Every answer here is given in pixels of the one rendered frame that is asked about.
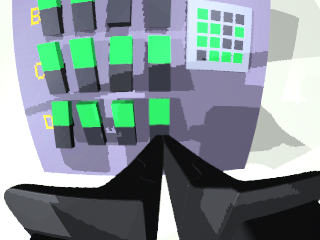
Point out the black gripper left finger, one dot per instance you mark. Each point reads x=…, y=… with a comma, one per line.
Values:
x=126, y=208

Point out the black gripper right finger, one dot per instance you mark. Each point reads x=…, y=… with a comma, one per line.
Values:
x=208, y=204

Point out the lavender switch panel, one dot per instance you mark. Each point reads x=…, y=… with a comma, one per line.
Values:
x=100, y=79

